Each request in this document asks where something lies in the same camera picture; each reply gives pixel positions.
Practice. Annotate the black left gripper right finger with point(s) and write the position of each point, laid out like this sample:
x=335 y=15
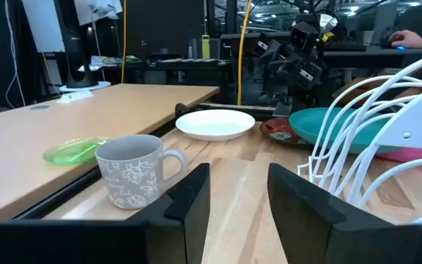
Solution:
x=306 y=227

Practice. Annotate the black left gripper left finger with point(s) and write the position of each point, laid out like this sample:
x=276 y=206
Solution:
x=181 y=227

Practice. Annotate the teal round plate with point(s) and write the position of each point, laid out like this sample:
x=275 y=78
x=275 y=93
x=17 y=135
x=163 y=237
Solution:
x=306 y=124

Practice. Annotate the small red patterned dish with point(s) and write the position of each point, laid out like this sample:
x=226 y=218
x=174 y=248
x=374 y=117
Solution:
x=277 y=128

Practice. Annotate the white round plate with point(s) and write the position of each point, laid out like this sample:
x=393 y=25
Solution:
x=214 y=124

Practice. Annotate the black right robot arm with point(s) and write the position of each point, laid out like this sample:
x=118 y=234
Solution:
x=291 y=100

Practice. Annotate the black keyboard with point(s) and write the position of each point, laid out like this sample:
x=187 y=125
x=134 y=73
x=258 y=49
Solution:
x=344 y=46

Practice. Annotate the grey floral print mug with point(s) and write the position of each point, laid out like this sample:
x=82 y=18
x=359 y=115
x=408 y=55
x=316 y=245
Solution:
x=134 y=176

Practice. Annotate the black office desk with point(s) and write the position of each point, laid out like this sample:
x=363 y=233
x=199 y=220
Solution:
x=372 y=56

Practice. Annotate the yellow-green bottle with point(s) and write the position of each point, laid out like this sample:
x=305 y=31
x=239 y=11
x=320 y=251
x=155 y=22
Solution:
x=206 y=47

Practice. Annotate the black computer mouse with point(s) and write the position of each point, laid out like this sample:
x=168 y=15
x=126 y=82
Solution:
x=388 y=45

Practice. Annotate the black cluttered bench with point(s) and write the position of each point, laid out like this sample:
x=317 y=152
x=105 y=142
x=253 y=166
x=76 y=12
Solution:
x=181 y=66

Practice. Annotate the person's hand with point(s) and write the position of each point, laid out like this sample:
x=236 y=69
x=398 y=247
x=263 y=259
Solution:
x=409 y=38

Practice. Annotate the pink round plate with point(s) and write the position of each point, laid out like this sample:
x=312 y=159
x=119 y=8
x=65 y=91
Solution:
x=401 y=154

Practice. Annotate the green transparent round lid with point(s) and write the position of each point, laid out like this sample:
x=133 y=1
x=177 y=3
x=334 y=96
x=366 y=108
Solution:
x=72 y=151

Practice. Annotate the black monitor panel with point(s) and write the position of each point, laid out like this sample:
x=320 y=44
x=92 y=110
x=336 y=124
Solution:
x=163 y=25

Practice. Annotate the beige wooden desk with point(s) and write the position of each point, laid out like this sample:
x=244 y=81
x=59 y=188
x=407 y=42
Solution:
x=86 y=113

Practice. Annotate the white power strip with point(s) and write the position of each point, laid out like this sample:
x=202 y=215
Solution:
x=74 y=96

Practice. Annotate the white whiteboard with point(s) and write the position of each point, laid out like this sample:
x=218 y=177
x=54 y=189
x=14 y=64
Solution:
x=42 y=25

